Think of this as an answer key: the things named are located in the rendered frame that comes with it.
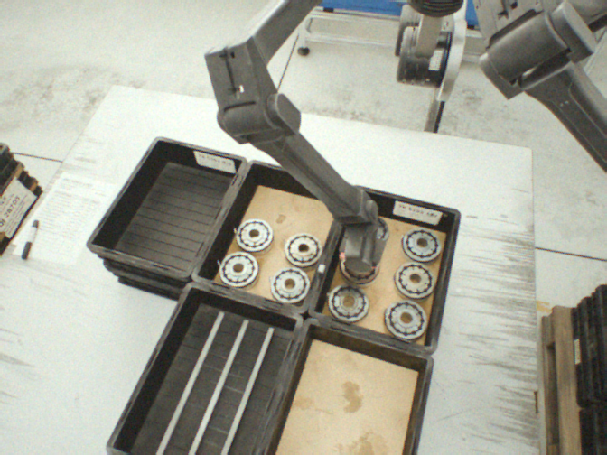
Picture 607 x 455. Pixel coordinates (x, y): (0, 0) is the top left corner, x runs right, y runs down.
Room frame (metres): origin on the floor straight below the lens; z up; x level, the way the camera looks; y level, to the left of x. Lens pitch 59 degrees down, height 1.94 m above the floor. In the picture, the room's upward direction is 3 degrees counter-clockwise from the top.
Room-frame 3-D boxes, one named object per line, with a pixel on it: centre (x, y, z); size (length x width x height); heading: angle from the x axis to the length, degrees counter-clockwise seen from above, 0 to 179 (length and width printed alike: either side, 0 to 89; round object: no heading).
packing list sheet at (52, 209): (0.85, 0.78, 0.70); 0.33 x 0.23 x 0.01; 164
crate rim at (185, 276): (0.72, 0.36, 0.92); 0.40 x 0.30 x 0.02; 159
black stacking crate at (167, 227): (0.72, 0.36, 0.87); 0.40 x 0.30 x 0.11; 159
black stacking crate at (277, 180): (0.62, 0.07, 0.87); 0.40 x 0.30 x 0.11; 159
